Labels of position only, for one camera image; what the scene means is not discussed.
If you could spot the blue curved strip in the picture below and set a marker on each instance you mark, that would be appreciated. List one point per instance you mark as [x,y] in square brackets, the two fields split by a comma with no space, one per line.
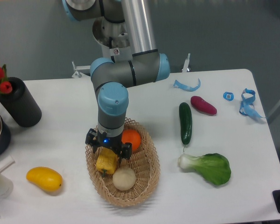
[184,87]

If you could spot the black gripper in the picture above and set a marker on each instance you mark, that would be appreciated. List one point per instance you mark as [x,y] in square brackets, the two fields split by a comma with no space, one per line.
[96,139]

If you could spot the small blue tape roll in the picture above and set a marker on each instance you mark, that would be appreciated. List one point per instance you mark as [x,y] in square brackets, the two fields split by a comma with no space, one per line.
[229,96]

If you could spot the white flat block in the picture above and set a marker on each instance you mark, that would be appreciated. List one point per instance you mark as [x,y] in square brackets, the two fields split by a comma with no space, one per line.
[6,162]

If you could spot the green bok choy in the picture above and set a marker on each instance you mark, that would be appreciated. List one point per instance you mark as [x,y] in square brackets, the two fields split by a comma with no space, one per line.
[214,168]

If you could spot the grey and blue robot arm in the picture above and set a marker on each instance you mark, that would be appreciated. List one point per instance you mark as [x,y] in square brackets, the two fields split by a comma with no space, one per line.
[126,30]

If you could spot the yellow bell pepper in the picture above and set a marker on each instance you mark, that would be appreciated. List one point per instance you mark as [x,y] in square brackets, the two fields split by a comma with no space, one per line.
[106,162]

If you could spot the white cylinder bottle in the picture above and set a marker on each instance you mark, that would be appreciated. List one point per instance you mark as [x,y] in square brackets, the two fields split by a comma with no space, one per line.
[6,186]

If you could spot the orange fruit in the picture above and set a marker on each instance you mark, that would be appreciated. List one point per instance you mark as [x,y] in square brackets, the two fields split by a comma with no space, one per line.
[133,137]

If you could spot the purple sweet potato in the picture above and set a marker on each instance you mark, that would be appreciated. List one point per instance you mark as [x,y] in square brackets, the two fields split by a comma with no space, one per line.
[202,106]

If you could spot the yellow mango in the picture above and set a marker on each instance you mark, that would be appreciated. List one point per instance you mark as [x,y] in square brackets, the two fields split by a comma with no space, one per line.
[45,178]

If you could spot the beige round bun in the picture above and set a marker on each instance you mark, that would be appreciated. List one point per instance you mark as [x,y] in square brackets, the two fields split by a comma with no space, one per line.
[124,178]

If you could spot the green cucumber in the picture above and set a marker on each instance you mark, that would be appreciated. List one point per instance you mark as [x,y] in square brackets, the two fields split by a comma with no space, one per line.
[186,122]

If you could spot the black ribbed vase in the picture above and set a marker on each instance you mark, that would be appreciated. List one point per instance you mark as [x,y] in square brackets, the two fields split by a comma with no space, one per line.
[20,104]

